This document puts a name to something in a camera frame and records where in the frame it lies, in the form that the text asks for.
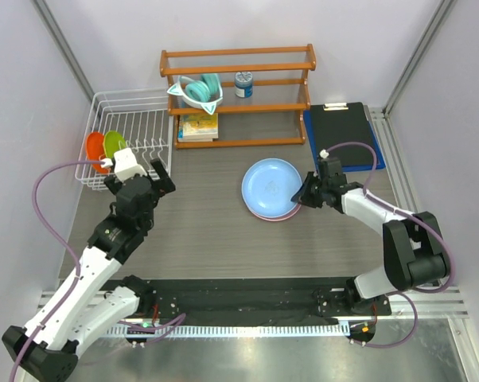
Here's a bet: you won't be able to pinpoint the pink plate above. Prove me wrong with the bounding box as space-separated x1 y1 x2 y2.
251 205 301 222

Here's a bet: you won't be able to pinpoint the light blue plate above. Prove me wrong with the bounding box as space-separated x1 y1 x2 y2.
241 158 302 217

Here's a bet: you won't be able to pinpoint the lime green plate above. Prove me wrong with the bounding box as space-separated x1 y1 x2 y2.
103 131 127 158

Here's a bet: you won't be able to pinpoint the orange plate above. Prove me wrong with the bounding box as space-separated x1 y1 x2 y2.
85 131 107 162

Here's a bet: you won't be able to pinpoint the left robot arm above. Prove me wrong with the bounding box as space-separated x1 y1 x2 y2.
2 149 176 381

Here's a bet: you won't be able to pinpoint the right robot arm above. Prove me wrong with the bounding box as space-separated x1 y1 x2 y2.
291 158 452 314

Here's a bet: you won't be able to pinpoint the orange wooden shelf rack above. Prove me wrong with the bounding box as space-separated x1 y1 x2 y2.
159 44 317 149

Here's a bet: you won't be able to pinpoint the black clipboard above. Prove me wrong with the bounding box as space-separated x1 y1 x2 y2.
309 102 385 169

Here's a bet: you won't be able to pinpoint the stack of books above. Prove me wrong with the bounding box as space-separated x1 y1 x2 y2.
177 114 219 142

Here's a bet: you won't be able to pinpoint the blue clipboard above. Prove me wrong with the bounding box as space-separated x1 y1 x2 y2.
302 103 386 173

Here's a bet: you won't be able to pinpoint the teal cat ear headphones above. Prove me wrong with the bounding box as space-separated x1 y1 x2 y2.
167 73 224 115

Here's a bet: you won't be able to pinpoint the blue lidded jar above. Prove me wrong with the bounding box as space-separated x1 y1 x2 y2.
234 72 253 98

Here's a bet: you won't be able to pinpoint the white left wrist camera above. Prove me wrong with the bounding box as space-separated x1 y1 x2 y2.
100 148 148 183

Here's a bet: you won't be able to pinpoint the white wire dish rack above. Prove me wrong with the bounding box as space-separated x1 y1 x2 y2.
84 88 173 179

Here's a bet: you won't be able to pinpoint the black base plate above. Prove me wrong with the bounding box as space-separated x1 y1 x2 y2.
144 277 391 327

